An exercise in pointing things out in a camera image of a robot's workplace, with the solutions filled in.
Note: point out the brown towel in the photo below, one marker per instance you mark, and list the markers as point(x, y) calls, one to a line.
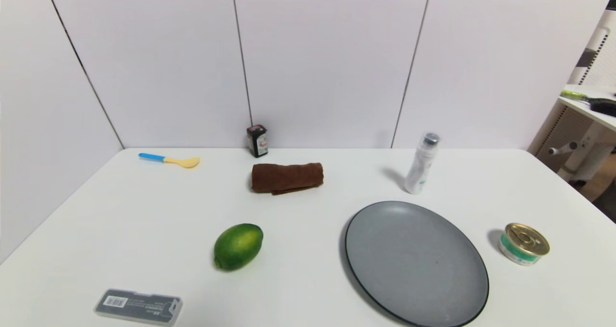
point(286, 176)

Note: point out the gray round plate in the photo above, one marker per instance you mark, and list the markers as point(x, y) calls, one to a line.
point(416, 262)

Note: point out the small black box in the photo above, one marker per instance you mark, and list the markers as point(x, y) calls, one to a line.
point(257, 141)

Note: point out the white bottle silver cap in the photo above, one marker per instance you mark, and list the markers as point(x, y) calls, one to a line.
point(419, 168)

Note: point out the green lime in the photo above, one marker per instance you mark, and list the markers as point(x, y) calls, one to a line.
point(238, 246)

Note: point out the blue and yellow spoon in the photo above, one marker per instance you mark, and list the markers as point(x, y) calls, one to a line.
point(151, 157)

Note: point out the gray plastic case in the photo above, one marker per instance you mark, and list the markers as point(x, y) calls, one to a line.
point(139, 307)

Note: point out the gold-lid tin can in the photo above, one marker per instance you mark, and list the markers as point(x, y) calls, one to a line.
point(524, 242)

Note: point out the green tool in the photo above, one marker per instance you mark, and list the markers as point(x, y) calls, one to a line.
point(573, 95)

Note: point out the white desk top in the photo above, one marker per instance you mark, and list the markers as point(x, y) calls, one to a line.
point(584, 106)

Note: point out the white desk leg with crank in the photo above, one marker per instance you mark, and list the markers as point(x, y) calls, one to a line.
point(589, 149)

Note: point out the black brush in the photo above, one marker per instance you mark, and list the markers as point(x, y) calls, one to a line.
point(604, 107)

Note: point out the white perforated panel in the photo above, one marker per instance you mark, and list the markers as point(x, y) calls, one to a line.
point(601, 52)

